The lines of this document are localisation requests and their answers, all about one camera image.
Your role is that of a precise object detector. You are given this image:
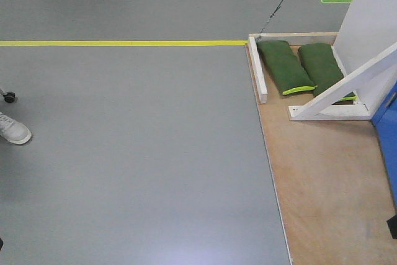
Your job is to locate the far white base rail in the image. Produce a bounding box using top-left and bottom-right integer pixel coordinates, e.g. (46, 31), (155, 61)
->
(248, 35), (268, 104)

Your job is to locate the black robot part right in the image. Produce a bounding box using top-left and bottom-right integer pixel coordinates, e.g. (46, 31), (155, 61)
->
(386, 215), (397, 240)

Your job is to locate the white sneaker right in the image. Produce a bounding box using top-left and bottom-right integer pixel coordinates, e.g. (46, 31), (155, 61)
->
(1, 112), (32, 145)

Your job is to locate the left green sandbag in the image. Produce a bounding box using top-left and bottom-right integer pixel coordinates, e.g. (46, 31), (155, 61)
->
(257, 40), (316, 96)

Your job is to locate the right green sandbag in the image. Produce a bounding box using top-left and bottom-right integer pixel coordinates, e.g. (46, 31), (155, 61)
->
(298, 43), (344, 97)

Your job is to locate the green sandbag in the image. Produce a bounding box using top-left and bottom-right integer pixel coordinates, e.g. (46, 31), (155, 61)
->
(298, 43), (344, 97)
(257, 40), (316, 96)

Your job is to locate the plywood base platform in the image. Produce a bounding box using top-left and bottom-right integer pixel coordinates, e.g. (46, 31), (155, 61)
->
(258, 61), (396, 264)

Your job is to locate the white door frame panel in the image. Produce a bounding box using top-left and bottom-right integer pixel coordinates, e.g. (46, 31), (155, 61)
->
(331, 0), (397, 114)

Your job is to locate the blue door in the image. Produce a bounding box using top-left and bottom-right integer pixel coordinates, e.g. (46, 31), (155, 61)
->
(372, 83), (396, 205)

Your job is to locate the office chair base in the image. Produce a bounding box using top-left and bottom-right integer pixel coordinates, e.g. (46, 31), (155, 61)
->
(0, 88), (16, 104)

